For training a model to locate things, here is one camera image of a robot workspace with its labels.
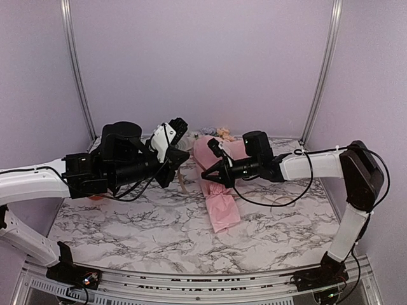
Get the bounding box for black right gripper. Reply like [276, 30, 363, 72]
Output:
[202, 155, 261, 188]

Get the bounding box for beige raffia ribbon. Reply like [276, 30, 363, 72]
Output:
[177, 168, 188, 194]

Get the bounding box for pink wrapping paper sheet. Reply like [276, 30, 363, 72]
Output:
[192, 135, 247, 233]

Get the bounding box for large pink fake rose stem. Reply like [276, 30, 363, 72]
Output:
[216, 128, 236, 142]

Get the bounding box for blue fake flower stem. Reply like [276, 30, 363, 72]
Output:
[191, 127, 219, 139]

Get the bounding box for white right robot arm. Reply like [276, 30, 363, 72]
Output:
[201, 131, 390, 285]

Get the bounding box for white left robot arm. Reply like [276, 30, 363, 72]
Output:
[1, 118, 190, 283]

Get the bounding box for striped grey ceramic plate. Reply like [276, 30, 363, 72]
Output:
[176, 136, 193, 151]

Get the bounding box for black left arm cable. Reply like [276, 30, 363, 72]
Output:
[107, 125, 172, 203]

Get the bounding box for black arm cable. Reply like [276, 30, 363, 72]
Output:
[107, 125, 172, 203]
[231, 146, 390, 207]

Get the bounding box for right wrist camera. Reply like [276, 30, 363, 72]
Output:
[207, 138, 233, 166]

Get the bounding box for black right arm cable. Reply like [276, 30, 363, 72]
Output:
[231, 146, 390, 207]

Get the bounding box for left aluminium frame post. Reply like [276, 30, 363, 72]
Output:
[60, 0, 97, 141]

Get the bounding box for aluminium frame post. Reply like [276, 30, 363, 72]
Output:
[301, 0, 343, 144]
[60, 0, 97, 141]

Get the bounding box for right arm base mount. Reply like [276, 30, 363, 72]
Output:
[290, 252, 349, 292]

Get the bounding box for aluminium front rail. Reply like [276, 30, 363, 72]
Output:
[9, 255, 383, 304]

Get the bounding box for right aluminium frame post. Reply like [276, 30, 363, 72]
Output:
[301, 0, 343, 144]

